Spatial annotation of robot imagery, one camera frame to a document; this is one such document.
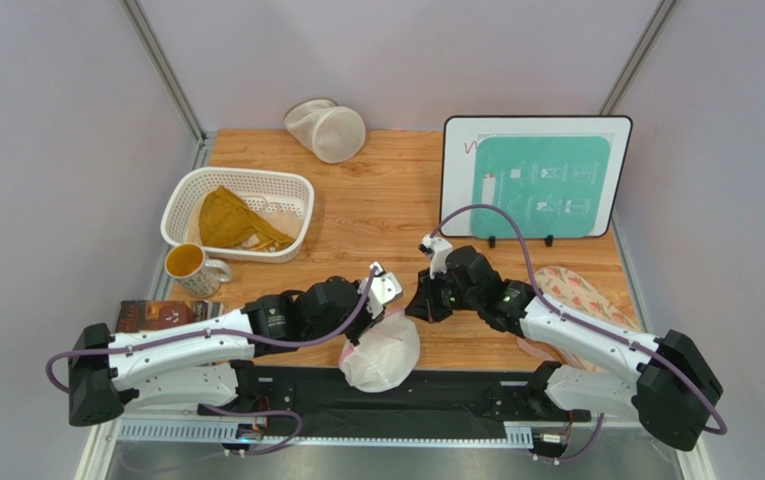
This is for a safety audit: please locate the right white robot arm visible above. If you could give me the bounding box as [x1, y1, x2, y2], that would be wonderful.
[406, 238, 723, 451]

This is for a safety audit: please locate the beige mesh laundry bag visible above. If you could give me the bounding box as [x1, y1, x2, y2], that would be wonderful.
[283, 98, 367, 164]

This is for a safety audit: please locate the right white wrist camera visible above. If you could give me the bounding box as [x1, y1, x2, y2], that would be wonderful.
[419, 235, 453, 279]

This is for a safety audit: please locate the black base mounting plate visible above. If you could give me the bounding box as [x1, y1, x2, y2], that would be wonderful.
[220, 365, 592, 440]

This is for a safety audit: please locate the mustard yellow cloth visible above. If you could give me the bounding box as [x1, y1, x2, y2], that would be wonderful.
[198, 186, 295, 252]

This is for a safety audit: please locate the floral pink cloth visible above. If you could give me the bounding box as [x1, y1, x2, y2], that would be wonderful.
[516, 266, 642, 371]

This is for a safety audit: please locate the dark brown book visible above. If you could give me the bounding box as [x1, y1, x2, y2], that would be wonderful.
[115, 300, 226, 333]

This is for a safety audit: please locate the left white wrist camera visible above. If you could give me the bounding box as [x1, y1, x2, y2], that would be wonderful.
[363, 262, 403, 320]

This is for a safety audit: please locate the patterned ceramic mug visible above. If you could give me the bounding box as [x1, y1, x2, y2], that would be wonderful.
[164, 243, 234, 299]

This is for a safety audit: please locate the aluminium slotted rail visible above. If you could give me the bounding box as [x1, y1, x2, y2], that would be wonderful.
[103, 388, 535, 449]

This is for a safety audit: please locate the white plastic basket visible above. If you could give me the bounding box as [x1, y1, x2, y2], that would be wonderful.
[161, 167, 315, 263]

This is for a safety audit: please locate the whiteboard with teal sheet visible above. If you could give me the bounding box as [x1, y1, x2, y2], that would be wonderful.
[439, 115, 633, 240]

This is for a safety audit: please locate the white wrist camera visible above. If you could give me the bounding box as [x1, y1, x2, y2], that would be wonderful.
[419, 235, 453, 279]
[363, 262, 403, 320]

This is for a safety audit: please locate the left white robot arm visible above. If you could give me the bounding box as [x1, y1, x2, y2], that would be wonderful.
[46, 269, 401, 427]

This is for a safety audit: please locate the white mesh laundry bag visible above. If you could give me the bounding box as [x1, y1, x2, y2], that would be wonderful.
[338, 308, 421, 393]

